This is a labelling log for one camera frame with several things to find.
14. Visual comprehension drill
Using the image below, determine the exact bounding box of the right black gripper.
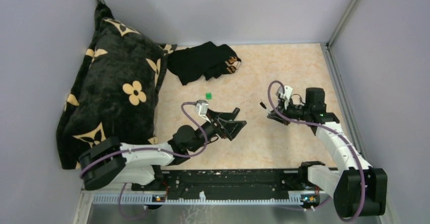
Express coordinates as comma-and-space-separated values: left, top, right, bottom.
268, 96, 311, 126

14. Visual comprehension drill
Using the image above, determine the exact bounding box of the white pen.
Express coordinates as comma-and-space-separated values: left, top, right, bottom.
259, 102, 270, 111

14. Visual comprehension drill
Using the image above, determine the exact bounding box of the black green highlighter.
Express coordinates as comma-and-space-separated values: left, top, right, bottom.
232, 107, 240, 118

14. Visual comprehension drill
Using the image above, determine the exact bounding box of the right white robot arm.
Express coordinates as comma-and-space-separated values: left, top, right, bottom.
268, 86, 388, 220

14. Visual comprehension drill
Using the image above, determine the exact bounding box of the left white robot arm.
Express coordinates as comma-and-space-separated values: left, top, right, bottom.
79, 108, 247, 191

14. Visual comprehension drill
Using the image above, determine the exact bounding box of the black folded cloth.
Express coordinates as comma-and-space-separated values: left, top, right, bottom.
167, 42, 242, 86

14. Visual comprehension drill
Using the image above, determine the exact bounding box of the black floral plush pillow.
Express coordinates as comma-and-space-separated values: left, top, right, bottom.
56, 3, 176, 170

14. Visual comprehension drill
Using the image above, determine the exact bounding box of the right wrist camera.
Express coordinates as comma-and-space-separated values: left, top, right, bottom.
276, 86, 293, 109

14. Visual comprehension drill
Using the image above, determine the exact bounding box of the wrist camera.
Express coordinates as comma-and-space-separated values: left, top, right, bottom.
195, 99, 209, 122
276, 86, 293, 109

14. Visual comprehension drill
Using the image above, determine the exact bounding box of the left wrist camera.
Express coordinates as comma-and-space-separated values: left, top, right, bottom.
195, 99, 209, 122

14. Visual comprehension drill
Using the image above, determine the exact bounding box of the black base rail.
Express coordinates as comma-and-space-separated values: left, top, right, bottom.
131, 169, 324, 205

